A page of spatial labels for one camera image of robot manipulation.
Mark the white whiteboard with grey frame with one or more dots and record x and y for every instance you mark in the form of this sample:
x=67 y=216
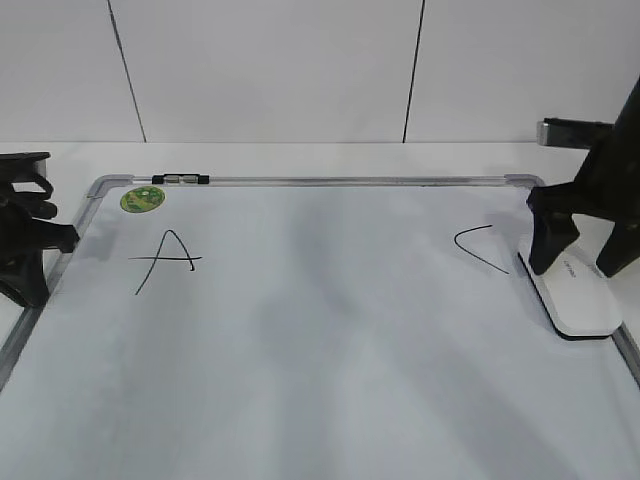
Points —
x=309 y=329

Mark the white whiteboard eraser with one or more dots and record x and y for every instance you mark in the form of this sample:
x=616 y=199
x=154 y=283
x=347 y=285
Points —
x=575 y=294

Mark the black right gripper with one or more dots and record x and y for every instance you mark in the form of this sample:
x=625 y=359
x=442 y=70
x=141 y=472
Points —
x=608 y=188

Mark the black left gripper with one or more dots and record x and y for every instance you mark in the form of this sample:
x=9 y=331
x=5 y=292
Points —
x=26 y=230

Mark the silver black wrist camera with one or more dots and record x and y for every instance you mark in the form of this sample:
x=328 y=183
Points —
x=571 y=134

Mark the black marker pen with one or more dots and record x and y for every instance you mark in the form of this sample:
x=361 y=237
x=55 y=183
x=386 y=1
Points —
x=179 y=179

